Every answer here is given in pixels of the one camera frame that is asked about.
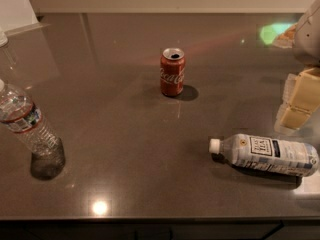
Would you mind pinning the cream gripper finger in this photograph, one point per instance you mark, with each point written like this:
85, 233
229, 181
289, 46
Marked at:
302, 91
288, 120

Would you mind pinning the blue labelled plastic bottle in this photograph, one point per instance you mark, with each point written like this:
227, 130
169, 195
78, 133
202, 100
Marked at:
267, 154

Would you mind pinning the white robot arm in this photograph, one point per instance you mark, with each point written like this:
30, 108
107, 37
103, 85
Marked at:
306, 38

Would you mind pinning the red coke can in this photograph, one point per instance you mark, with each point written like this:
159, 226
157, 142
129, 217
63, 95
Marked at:
172, 69

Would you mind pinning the clear plastic water bottle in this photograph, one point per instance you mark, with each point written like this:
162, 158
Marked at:
20, 114

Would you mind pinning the white object at left edge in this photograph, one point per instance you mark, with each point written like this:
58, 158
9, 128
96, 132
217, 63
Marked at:
3, 38

